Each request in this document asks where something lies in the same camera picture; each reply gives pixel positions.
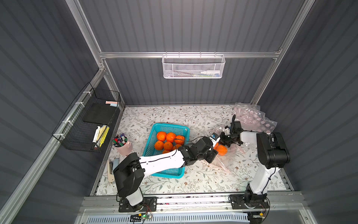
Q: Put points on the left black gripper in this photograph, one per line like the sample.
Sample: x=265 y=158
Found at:
x=211 y=156

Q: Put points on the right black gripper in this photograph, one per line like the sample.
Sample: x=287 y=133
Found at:
x=229 y=137

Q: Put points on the clear zip-top bag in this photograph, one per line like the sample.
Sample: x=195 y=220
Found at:
x=253 y=119
x=228 y=147

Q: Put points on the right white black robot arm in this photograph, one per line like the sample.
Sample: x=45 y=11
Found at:
x=272 y=153

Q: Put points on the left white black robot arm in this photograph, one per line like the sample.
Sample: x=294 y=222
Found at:
x=131 y=171

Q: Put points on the teal plastic basket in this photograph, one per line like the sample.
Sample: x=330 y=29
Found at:
x=152 y=139

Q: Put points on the white pen in mesh basket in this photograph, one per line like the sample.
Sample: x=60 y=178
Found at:
x=211 y=73

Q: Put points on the pink pen cup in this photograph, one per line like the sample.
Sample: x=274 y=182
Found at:
x=122 y=144

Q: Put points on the green led circuit board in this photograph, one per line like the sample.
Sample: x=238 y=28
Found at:
x=140 y=218

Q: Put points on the yellow marker in basket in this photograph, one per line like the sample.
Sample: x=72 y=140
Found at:
x=102 y=135

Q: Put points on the white marker in basket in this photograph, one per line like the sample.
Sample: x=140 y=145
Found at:
x=96 y=135

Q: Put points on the black notebook in basket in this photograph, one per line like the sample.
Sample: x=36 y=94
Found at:
x=99 y=114

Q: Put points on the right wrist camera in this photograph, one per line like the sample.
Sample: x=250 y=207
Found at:
x=227 y=130

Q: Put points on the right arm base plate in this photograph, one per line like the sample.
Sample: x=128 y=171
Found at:
x=249 y=201

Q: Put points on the white wire mesh basket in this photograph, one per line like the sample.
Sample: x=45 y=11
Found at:
x=189 y=66

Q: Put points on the aluminium linear rail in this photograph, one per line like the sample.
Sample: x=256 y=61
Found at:
x=201 y=202

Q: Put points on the black wire wall basket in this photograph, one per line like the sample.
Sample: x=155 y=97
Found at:
x=72 y=132

